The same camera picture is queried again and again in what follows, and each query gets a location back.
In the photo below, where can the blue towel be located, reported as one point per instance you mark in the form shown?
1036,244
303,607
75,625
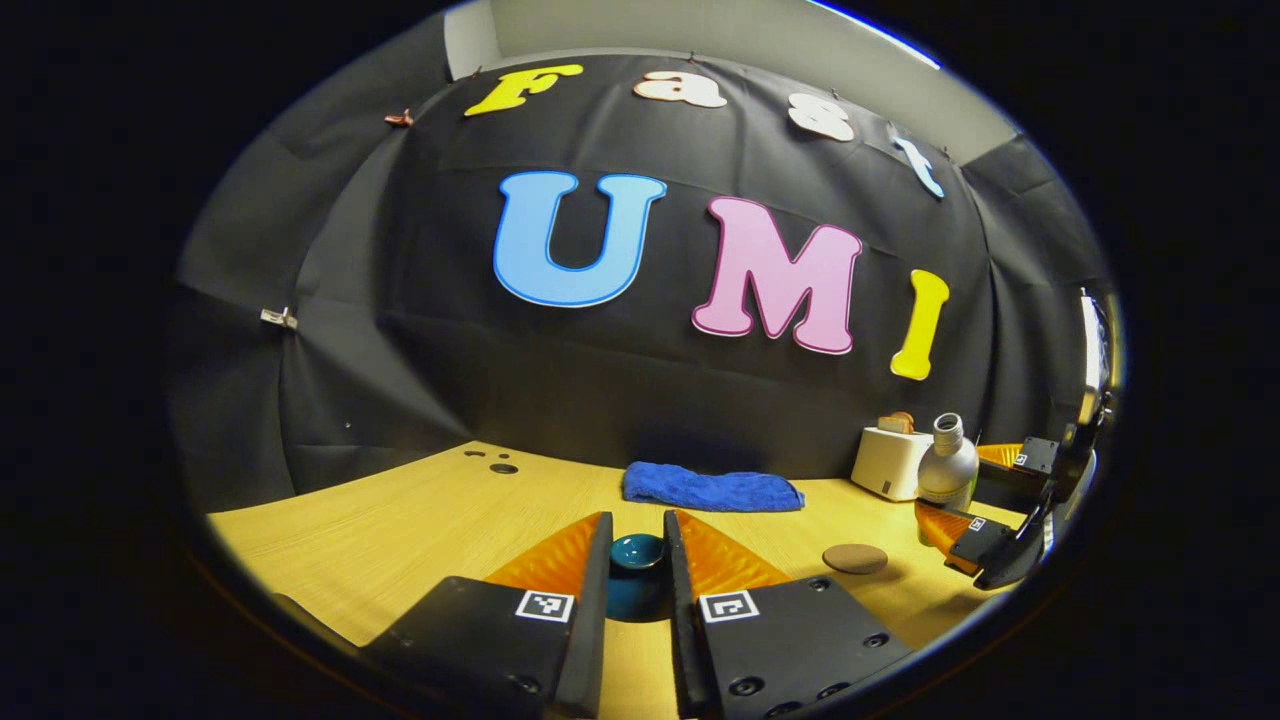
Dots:
710,490

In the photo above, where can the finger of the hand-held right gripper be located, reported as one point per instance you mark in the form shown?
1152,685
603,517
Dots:
965,535
1020,458

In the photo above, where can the silver green label water bottle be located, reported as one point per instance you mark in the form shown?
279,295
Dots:
948,470

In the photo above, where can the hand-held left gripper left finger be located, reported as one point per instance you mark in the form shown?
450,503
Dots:
590,620

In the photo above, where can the brown round coaster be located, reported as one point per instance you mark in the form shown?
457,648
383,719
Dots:
855,558

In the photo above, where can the silver metal clip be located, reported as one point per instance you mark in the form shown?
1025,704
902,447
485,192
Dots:
279,318

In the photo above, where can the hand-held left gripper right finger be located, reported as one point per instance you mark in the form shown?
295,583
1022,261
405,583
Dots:
682,620

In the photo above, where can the black backdrop cloth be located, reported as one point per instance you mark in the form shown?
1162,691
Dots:
600,380

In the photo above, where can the white toaster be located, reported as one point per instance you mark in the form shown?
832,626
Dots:
885,465

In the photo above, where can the copper metal clip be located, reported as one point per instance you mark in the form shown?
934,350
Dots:
399,118

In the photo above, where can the bread slice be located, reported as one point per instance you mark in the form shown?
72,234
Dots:
897,423

